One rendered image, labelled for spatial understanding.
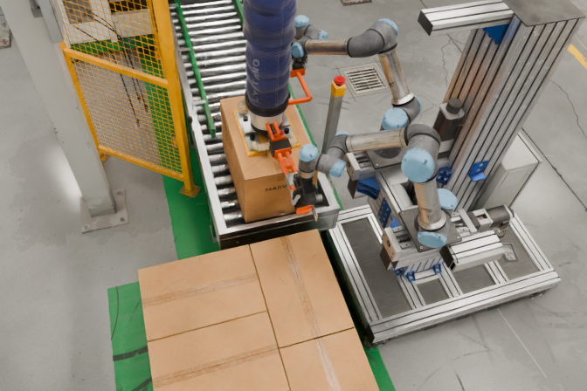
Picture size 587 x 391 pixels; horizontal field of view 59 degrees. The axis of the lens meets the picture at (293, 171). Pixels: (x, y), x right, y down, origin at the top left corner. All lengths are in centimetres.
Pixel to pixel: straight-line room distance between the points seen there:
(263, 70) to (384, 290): 154
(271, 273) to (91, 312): 119
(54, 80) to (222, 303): 139
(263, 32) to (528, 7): 103
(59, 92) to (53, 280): 126
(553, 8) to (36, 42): 218
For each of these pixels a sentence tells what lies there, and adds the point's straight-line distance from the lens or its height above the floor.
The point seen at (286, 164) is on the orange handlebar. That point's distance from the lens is 252.
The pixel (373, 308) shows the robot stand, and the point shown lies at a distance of 316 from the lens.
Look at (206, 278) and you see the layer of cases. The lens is 281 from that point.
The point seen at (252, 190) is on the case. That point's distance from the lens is 272.
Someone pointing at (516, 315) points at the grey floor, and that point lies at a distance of 368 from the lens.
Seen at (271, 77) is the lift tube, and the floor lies 141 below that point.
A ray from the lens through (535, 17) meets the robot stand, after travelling 203.
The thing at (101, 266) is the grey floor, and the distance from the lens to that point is 358.
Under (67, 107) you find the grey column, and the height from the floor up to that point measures 103.
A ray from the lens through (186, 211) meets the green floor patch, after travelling 369.
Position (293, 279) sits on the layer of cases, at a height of 54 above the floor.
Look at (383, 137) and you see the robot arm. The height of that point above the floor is 153.
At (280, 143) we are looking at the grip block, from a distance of 260.
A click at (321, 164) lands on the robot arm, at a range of 213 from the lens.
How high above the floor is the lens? 304
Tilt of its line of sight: 51 degrees down
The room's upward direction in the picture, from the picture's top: 6 degrees clockwise
